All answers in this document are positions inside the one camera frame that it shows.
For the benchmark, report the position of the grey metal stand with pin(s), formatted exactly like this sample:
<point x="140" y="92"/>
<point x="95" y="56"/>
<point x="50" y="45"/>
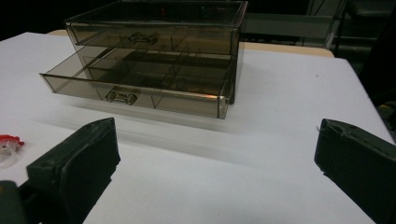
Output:
<point x="289" y="25"/>

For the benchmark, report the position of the tan wooden table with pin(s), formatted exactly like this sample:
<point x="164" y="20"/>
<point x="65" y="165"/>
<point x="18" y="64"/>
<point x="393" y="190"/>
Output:
<point x="286" y="49"/>

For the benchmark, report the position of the red and clear plastic clip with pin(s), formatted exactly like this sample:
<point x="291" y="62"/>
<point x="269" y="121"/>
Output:
<point x="7" y="143"/>

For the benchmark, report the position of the transparent brown drawer with dividers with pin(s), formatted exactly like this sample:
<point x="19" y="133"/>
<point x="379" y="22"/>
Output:
<point x="186" y="37"/>
<point x="186" y="102"/>

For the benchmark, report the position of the white table cover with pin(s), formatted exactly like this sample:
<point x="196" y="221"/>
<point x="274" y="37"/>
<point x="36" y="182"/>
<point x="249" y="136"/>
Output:
<point x="218" y="174"/>

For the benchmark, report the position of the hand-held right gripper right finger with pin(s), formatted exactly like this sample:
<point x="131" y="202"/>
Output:
<point x="361" y="168"/>

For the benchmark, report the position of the transparent brown drawer cabinet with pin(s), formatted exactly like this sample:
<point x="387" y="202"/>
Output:
<point x="186" y="12"/>

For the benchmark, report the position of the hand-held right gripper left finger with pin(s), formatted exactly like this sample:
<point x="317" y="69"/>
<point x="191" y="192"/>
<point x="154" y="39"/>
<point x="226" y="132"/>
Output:
<point x="81" y="168"/>

